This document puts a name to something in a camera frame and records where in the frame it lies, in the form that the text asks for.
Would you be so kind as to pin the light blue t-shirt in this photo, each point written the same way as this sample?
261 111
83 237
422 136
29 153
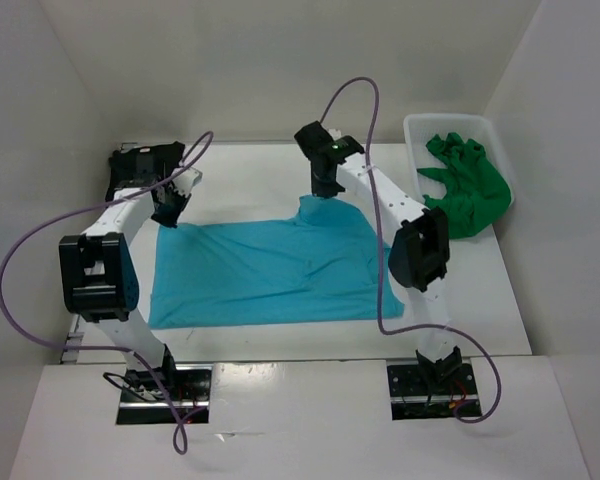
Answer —
321 265

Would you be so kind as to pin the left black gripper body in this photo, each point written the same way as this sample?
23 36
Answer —
175 203

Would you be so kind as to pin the white plastic basket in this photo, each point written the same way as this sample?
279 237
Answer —
420 128

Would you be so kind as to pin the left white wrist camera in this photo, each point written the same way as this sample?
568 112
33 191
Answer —
185 180

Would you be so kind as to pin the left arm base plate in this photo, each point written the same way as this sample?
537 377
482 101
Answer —
144 404

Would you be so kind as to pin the black t-shirt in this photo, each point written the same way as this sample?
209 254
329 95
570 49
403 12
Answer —
142 166

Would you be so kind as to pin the green t-shirt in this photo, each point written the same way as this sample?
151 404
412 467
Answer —
476 195

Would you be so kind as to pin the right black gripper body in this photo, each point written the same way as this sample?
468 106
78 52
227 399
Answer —
323 186

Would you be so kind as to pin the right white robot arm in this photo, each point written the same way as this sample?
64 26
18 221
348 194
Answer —
415 266

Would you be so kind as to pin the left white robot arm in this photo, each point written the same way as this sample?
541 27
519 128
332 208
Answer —
98 276

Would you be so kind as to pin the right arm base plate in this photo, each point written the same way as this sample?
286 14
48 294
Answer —
412 399

